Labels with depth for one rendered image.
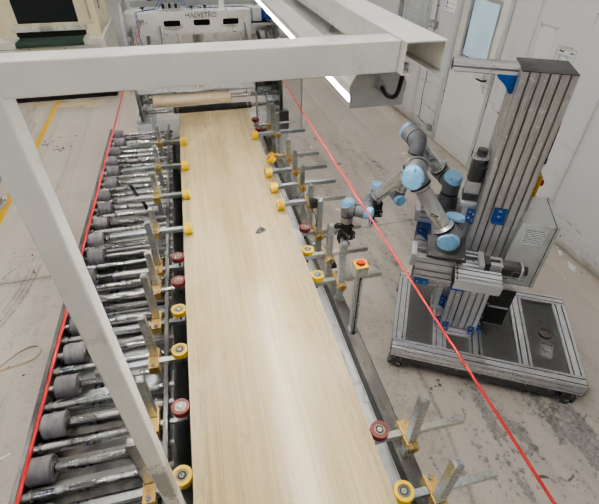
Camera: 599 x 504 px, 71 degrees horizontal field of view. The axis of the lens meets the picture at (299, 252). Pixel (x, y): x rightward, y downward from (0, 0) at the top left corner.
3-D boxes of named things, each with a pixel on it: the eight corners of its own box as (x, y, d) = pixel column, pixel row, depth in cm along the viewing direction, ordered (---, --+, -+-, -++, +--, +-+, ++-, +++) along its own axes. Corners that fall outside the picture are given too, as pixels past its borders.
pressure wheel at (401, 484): (393, 514, 163) (397, 503, 156) (386, 492, 169) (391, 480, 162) (412, 511, 164) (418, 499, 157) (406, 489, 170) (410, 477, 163)
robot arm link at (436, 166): (444, 189, 290) (403, 139, 259) (434, 178, 302) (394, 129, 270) (459, 177, 287) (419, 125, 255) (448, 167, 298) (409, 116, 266)
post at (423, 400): (406, 450, 193) (427, 391, 163) (409, 457, 191) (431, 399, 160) (399, 452, 193) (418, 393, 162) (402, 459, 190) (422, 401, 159)
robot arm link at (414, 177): (466, 235, 237) (422, 153, 220) (463, 250, 227) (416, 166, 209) (445, 241, 245) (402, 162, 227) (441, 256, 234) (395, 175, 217)
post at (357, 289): (354, 326, 249) (362, 270, 220) (357, 333, 245) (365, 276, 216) (347, 328, 248) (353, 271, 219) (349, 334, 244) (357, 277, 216)
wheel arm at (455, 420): (459, 418, 194) (461, 413, 191) (463, 425, 192) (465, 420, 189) (370, 439, 186) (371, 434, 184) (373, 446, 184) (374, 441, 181)
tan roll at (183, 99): (276, 96, 471) (276, 85, 463) (278, 100, 461) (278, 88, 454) (144, 106, 445) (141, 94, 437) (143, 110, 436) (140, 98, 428)
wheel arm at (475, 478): (491, 471, 174) (494, 466, 172) (496, 479, 172) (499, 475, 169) (393, 497, 166) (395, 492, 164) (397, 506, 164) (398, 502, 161)
